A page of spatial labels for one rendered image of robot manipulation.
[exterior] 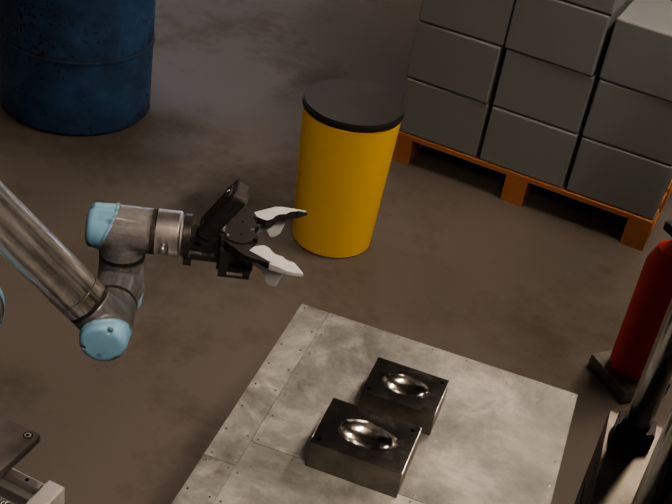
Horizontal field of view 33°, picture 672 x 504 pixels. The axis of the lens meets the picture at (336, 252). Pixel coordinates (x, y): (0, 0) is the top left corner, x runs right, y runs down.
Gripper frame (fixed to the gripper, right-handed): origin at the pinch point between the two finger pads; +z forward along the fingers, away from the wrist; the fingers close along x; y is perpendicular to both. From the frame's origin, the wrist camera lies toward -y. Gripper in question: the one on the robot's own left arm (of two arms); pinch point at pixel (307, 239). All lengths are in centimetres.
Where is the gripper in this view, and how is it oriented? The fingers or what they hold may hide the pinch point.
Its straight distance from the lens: 181.9
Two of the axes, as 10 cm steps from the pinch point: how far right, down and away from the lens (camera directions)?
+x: -0.2, 6.7, -7.4
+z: 9.9, 1.2, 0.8
